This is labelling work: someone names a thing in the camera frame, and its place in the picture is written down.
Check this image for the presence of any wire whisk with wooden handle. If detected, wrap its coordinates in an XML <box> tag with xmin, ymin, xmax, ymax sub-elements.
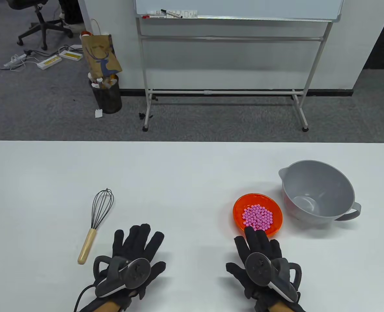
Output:
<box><xmin>78</xmin><ymin>188</ymin><xmax>114</xmax><ymax>265</ymax></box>

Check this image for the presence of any white power strip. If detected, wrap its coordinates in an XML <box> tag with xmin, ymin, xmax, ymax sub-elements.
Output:
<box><xmin>4</xmin><ymin>54</ymin><xmax>27</xmax><ymax>69</ymax></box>

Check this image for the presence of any person's right hand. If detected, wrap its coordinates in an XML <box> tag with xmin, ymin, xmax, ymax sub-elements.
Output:
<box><xmin>226</xmin><ymin>227</ymin><xmax>297</xmax><ymax>304</ymax></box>

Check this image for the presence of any pile of pink plastic beads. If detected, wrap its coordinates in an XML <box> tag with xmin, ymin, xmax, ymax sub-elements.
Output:
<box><xmin>242</xmin><ymin>204</ymin><xmax>273</xmax><ymax>232</ymax></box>

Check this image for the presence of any person's left forearm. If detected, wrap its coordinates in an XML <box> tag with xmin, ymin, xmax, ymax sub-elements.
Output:
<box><xmin>96</xmin><ymin>301</ymin><xmax>121</xmax><ymax>312</ymax></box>

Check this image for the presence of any black cable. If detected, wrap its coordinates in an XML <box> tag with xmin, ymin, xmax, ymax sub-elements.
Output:
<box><xmin>74</xmin><ymin>284</ymin><xmax>98</xmax><ymax>312</ymax></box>

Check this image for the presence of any person's left hand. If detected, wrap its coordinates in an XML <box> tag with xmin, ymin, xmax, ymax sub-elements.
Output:
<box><xmin>111</xmin><ymin>224</ymin><xmax>166</xmax><ymax>303</ymax></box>

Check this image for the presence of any orange plastic bowl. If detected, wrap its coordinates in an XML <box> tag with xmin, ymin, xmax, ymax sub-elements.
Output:
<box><xmin>233</xmin><ymin>193</ymin><xmax>283</xmax><ymax>237</ymax></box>

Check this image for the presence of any dark grey handheld controller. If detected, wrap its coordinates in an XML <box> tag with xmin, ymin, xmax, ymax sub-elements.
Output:
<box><xmin>246</xmin><ymin>252</ymin><xmax>302</xmax><ymax>303</ymax></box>
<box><xmin>93</xmin><ymin>255</ymin><xmax>152</xmax><ymax>298</ymax></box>

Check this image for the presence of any black office chair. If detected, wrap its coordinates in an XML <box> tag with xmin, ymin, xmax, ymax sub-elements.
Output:
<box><xmin>7</xmin><ymin>0</ymin><xmax>74</xmax><ymax>51</ymax></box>

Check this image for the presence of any pile of trash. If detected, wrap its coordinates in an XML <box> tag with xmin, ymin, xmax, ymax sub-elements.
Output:
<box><xmin>88</xmin><ymin>73</ymin><xmax>118</xmax><ymax>90</ymax></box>

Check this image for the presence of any white eraser box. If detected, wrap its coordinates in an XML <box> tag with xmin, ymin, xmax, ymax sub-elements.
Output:
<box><xmin>166</xmin><ymin>10</ymin><xmax>198</xmax><ymax>19</ymax></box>

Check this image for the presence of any grey plastic salad bowl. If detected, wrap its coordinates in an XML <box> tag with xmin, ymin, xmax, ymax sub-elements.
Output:
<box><xmin>278</xmin><ymin>160</ymin><xmax>362</xmax><ymax>225</ymax></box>

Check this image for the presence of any black mesh waste bin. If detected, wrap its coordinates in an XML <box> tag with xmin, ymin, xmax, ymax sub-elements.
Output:
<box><xmin>89</xmin><ymin>74</ymin><xmax>122</xmax><ymax>114</ymax></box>

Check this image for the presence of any brown paper bag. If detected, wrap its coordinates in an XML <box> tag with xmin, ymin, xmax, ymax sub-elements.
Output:
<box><xmin>82</xmin><ymin>19</ymin><xmax>122</xmax><ymax>76</ymax></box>

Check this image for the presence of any whiteboard on metal stand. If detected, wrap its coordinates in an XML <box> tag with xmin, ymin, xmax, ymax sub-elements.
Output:
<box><xmin>134</xmin><ymin>0</ymin><xmax>344</xmax><ymax>132</ymax></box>

